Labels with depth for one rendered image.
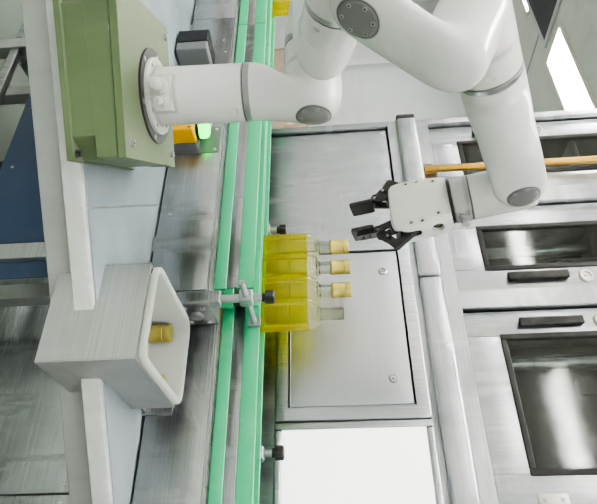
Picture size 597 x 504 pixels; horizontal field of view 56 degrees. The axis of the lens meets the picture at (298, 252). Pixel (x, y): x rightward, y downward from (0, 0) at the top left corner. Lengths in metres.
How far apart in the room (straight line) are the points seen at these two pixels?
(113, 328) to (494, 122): 0.62
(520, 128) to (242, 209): 0.65
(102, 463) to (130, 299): 0.27
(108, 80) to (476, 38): 0.50
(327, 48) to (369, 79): 5.83
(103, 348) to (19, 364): 0.68
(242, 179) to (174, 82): 0.40
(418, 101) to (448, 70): 5.72
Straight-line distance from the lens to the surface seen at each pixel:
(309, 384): 1.30
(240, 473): 1.09
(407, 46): 0.67
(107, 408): 0.99
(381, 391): 1.29
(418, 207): 0.95
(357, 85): 6.58
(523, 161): 0.81
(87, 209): 0.94
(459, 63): 0.67
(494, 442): 1.34
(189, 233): 1.20
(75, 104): 0.89
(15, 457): 1.47
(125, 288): 0.94
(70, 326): 0.94
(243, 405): 1.12
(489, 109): 0.79
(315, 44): 0.82
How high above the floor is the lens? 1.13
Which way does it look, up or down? 4 degrees down
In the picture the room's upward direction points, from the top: 87 degrees clockwise
